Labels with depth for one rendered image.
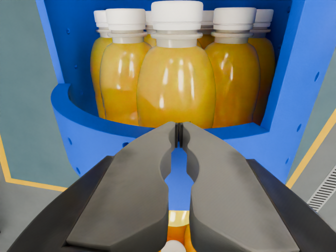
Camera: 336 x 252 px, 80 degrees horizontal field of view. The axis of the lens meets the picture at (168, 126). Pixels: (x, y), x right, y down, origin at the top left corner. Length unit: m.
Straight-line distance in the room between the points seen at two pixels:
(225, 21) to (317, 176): 2.01
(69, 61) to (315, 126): 1.72
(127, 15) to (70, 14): 0.11
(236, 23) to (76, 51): 0.20
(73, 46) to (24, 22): 1.34
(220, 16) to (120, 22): 0.09
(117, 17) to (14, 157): 2.05
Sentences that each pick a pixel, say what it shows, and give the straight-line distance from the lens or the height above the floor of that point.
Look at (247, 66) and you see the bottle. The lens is 0.21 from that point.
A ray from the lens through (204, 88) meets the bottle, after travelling 0.16.
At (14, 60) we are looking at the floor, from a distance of 1.75.
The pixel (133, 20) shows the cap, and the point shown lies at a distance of 0.22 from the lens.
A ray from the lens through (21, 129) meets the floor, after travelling 1.99.
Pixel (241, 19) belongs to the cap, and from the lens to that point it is 0.21.
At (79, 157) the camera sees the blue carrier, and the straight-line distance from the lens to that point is 0.19.
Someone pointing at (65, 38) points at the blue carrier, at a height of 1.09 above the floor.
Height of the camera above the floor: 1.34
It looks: 61 degrees down
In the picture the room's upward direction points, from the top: 175 degrees counter-clockwise
